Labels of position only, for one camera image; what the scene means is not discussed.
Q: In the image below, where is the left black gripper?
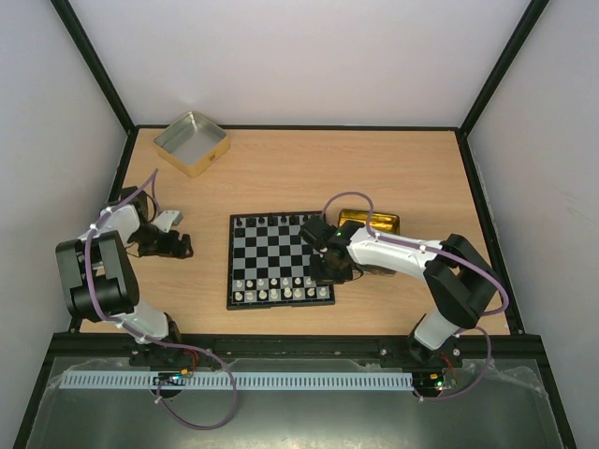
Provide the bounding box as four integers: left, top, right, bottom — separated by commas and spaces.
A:
130, 224, 192, 260

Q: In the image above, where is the black magnetic chess board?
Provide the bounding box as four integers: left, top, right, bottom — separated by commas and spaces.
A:
226, 210, 335, 311

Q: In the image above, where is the gold tin lid tray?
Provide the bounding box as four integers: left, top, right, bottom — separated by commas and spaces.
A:
338, 209, 401, 277

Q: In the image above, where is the gold square tin box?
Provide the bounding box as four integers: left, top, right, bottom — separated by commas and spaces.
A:
153, 111, 230, 178

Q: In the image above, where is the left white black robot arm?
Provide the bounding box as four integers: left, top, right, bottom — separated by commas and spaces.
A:
55, 186, 198, 366

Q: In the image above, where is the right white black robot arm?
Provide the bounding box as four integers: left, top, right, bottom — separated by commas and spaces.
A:
299, 215, 501, 367

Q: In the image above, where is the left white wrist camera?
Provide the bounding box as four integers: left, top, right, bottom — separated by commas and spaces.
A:
152, 210, 183, 233

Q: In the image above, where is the grey slotted cable duct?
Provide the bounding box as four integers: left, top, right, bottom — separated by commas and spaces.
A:
59, 370, 413, 391

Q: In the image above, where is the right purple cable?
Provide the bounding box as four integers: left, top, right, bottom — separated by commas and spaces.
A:
322, 191, 511, 403

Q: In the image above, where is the purple cable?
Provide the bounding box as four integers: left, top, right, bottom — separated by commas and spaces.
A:
322, 191, 511, 403
81, 168, 240, 431

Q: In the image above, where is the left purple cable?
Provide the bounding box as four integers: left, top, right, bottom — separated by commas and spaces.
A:
81, 168, 240, 431

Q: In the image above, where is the black aluminium frame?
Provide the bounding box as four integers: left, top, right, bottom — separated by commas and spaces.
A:
8, 0, 579, 449

